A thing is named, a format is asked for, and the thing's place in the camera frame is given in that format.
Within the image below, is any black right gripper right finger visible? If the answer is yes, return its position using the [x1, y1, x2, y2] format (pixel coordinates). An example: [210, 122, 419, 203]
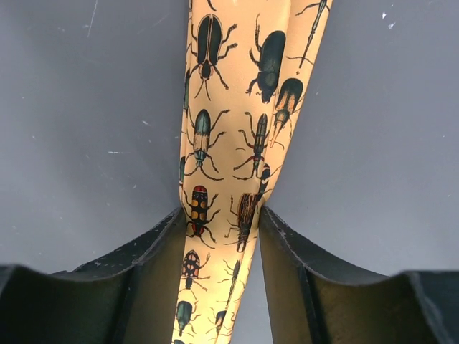
[260, 207, 458, 343]

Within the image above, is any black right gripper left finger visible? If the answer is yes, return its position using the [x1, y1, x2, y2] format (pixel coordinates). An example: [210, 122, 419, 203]
[1, 209, 186, 343]

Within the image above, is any yellow patterned necktie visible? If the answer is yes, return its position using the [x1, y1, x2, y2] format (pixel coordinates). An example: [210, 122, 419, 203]
[172, 1, 332, 343]

